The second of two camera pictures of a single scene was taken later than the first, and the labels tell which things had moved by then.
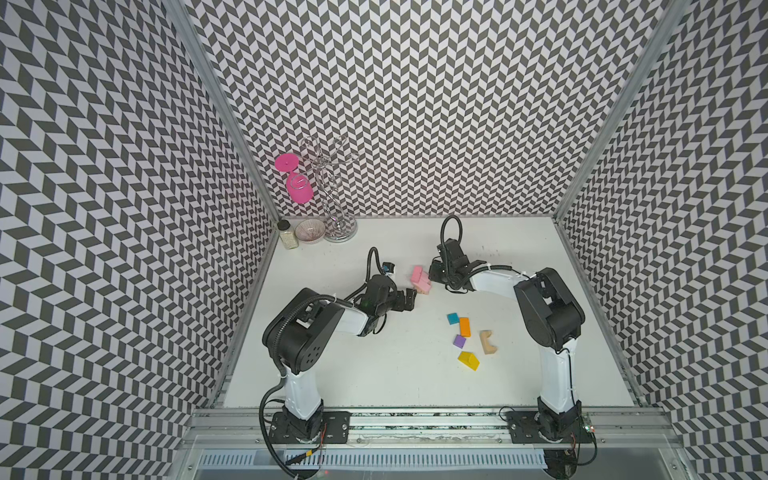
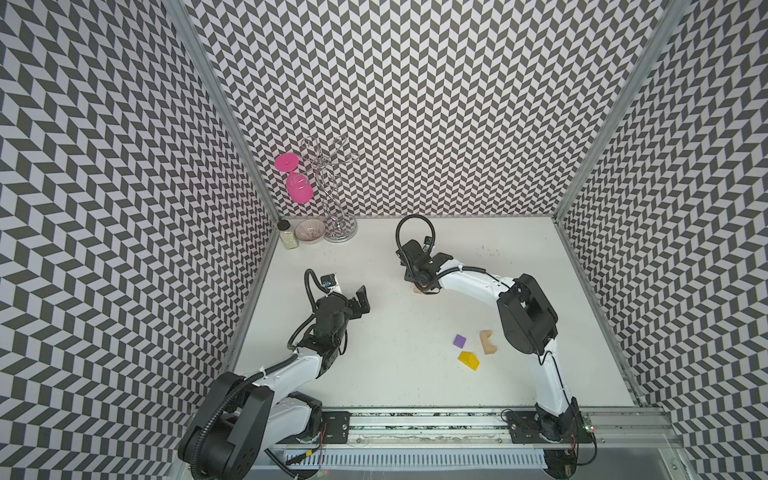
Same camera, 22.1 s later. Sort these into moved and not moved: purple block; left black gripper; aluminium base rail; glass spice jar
Moved: left black gripper
Not moved: glass spice jar; aluminium base rail; purple block
